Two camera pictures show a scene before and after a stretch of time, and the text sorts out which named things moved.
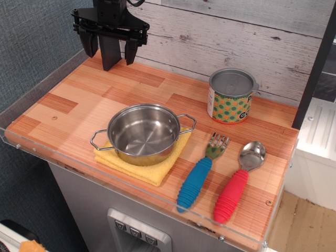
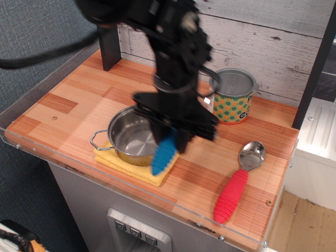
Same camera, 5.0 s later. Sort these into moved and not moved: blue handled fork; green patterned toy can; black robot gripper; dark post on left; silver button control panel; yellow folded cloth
Moved: black robot gripper; blue handled fork
Not moved: yellow folded cloth; dark post on left; green patterned toy can; silver button control panel
